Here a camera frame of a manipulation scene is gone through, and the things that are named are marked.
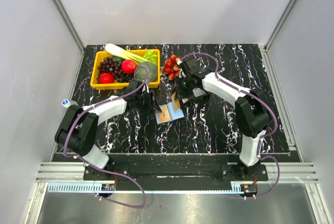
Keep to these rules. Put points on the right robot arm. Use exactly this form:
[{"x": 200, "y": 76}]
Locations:
[{"x": 252, "y": 114}]

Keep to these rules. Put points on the black card holder wallet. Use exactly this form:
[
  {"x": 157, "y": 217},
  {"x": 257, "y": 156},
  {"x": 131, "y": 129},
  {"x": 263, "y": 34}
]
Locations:
[{"x": 175, "y": 115}]

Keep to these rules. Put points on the yellow plastic basket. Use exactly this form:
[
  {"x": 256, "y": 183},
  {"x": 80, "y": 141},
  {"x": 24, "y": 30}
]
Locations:
[{"x": 100, "y": 55}]

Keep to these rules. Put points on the aluminium frame rail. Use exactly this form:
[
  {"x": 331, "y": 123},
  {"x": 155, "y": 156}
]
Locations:
[{"x": 285, "y": 172}]

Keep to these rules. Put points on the white green leek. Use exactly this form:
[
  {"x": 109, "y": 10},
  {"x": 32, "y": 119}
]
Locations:
[{"x": 122, "y": 53}]

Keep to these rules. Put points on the red cherry bunch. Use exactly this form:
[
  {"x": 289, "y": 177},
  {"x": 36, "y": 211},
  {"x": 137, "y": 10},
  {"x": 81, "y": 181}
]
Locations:
[{"x": 171, "y": 68}]

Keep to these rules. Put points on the black card box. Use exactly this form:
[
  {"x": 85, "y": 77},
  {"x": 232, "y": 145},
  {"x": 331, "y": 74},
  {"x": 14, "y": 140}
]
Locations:
[{"x": 199, "y": 96}]

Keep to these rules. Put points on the red apple lower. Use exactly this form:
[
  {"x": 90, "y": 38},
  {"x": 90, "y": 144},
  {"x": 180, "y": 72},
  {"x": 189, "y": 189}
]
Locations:
[{"x": 106, "y": 78}]

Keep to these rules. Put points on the purple grape bunch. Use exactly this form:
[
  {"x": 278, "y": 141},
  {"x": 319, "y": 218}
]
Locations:
[{"x": 109, "y": 66}]

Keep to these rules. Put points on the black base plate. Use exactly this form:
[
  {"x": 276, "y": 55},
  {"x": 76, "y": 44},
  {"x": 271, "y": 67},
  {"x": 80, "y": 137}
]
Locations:
[{"x": 177, "y": 172}]

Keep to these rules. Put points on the brown credit card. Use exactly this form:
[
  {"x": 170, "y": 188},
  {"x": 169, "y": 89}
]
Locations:
[{"x": 164, "y": 115}]

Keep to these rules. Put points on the green avocado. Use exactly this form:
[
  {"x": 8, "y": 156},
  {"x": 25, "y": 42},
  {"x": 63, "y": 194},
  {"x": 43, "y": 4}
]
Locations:
[{"x": 117, "y": 59}]

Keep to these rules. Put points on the green cantaloupe melon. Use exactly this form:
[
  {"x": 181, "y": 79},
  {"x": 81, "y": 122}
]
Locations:
[{"x": 146, "y": 70}]

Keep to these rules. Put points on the red apple upper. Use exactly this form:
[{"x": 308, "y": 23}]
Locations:
[{"x": 128, "y": 66}]

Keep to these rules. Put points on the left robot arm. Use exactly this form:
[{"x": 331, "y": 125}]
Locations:
[{"x": 78, "y": 128}]

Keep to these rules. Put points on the green lettuce leaf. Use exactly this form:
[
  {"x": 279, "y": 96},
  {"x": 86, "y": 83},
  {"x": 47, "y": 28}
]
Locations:
[{"x": 151, "y": 56}]

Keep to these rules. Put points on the plastic water bottle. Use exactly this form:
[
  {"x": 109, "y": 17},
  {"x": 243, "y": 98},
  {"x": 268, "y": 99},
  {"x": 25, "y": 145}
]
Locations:
[{"x": 66, "y": 103}]

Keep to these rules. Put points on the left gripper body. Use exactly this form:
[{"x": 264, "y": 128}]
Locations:
[{"x": 145, "y": 103}]

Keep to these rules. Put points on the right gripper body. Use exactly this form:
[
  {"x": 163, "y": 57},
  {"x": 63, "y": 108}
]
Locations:
[{"x": 184, "y": 89}]

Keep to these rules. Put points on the red apple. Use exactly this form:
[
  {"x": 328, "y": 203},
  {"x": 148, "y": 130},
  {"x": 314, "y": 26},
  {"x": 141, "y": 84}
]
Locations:
[
  {"x": 128, "y": 66},
  {"x": 106, "y": 78}
]

